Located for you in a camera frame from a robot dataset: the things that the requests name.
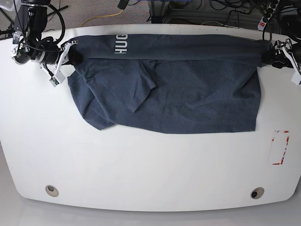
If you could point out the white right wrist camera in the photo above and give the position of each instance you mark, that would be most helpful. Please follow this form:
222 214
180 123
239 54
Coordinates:
57 79

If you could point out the table cable grommet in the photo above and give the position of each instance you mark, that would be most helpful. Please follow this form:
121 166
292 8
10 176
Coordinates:
51 190
257 193

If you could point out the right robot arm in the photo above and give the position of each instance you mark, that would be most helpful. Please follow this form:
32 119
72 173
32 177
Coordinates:
28 44

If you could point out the red tape rectangle marking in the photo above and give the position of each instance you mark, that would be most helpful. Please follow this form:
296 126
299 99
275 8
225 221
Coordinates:
278 148

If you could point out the white power strip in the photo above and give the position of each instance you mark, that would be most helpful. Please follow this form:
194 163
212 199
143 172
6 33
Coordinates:
268 13

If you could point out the blue T-shirt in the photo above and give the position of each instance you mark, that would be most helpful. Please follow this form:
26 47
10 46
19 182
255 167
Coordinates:
174 84

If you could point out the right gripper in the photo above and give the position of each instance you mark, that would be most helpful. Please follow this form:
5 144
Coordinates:
52 61

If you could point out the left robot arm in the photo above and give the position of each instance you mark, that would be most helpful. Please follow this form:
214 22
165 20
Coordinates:
287 15

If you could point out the right table cable grommet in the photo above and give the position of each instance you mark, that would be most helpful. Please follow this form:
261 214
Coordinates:
257 193

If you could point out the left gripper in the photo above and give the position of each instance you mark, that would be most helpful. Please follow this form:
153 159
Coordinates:
283 54

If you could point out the left table cable grommet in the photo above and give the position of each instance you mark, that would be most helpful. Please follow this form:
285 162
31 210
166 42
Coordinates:
51 190

